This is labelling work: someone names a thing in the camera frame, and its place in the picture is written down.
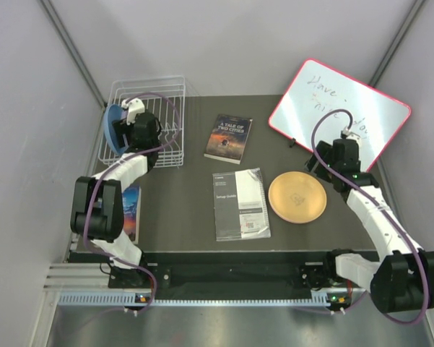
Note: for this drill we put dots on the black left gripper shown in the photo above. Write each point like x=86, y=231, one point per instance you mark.
x=120, y=128

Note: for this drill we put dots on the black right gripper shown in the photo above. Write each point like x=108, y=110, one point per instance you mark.
x=324, y=150

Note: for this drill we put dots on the blue plate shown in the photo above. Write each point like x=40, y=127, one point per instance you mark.
x=115, y=129

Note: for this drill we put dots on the yellow plate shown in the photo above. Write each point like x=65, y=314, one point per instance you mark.
x=296, y=192

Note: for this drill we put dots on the pink plate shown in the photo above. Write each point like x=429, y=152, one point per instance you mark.
x=300, y=218

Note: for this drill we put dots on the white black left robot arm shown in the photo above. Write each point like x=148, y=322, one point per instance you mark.
x=97, y=207

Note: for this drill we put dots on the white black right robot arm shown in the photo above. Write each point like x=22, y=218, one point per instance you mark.
x=403, y=277

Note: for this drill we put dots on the pink framed whiteboard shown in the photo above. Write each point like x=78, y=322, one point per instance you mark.
x=322, y=101

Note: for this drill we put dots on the black whiteboard stand foot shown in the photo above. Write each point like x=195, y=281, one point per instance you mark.
x=292, y=142

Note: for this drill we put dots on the colourful sunset cover book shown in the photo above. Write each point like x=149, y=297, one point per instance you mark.
x=131, y=212

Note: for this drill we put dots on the Tale of Two Cities book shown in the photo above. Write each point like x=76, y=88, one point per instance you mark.
x=228, y=138

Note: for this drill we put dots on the Setup Guide booklet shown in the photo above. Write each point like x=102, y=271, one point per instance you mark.
x=240, y=209

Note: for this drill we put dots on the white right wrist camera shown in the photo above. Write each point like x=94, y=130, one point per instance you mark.
x=348, y=134

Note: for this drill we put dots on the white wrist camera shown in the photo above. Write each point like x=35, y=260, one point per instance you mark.
x=132, y=107
x=348, y=134

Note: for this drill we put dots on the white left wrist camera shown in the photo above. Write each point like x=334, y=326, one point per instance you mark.
x=132, y=107

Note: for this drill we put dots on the white wire dish rack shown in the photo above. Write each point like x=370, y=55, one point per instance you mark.
x=165, y=98

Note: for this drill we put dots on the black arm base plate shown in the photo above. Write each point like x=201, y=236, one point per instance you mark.
x=222, y=275

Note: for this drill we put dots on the blue slotted cable duct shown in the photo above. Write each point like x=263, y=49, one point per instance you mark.
x=130, y=299

